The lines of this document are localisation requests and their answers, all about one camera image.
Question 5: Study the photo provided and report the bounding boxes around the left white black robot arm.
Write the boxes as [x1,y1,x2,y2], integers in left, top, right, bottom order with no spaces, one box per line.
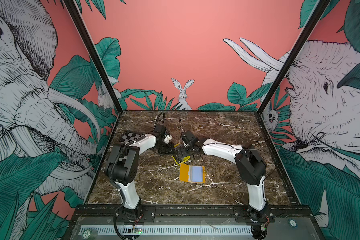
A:
[105,124,174,210]

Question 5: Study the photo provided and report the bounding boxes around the right black frame post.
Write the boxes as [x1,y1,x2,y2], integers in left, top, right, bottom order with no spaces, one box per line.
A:
[257,0,330,115]

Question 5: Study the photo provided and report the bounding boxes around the black white checkerboard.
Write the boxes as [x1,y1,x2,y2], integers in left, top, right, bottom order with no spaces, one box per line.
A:
[119,131,143,144]

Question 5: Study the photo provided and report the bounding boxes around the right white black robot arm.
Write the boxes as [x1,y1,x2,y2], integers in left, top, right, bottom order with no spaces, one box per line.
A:
[173,131,267,213]

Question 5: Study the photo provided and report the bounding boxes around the yellow plastic card tray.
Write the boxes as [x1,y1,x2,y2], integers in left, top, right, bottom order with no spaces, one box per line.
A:
[172,144,190,165]

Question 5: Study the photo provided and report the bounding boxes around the black frame post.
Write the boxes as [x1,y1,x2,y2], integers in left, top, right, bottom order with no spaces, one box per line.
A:
[63,0,123,114]
[257,0,330,115]

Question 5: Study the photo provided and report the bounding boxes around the left black frame post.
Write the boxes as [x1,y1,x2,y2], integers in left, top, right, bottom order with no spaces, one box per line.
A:
[63,0,123,114]

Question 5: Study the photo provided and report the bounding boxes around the yellow leather card holder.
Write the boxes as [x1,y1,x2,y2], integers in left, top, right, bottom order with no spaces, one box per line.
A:
[179,164,206,183]

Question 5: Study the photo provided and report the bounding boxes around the white slotted cable duct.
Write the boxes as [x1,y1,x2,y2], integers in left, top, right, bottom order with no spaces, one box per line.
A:
[79,225,252,238]

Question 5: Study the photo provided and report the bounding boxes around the black front rail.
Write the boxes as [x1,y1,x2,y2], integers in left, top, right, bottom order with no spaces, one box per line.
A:
[71,204,314,223]

